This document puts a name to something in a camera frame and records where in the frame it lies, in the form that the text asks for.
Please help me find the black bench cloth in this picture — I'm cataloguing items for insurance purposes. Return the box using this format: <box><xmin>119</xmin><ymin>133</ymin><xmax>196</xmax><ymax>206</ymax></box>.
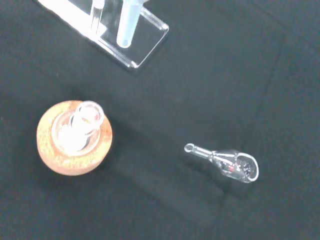
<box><xmin>0</xmin><ymin>0</ymin><xmax>320</xmax><ymax>240</ymax></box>

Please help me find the cork ring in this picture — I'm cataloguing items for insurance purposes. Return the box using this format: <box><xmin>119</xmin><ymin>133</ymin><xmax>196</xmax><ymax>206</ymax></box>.
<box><xmin>36</xmin><ymin>99</ymin><xmax>114</xmax><ymax>177</ymax></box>

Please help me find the clear acrylic funnel stand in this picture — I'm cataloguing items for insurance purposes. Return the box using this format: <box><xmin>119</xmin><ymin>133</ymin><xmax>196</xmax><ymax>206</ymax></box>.
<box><xmin>34</xmin><ymin>0</ymin><xmax>170</xmax><ymax>70</ymax></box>

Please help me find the round-bottom glass flask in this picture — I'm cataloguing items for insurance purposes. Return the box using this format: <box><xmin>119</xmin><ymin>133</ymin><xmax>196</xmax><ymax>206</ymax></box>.
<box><xmin>51</xmin><ymin>100</ymin><xmax>105</xmax><ymax>153</ymax></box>

